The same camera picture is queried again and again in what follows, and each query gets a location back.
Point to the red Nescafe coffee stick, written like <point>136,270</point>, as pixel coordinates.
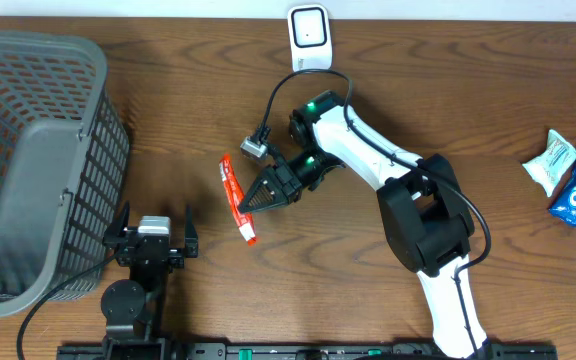
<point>235,195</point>

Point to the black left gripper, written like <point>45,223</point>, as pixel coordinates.
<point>114,239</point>

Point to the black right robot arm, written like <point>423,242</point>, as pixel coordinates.
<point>427,220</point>

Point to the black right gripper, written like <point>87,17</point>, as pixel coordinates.
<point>281,183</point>

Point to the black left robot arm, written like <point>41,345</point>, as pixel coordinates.
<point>133,307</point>

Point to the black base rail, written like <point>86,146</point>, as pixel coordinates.
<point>220,351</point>

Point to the grey plastic shopping basket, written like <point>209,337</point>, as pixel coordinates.
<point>63,156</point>

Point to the white barcode scanner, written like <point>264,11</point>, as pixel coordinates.
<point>310,37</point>

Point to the white teal wet wipes pack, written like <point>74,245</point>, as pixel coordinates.
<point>548,168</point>

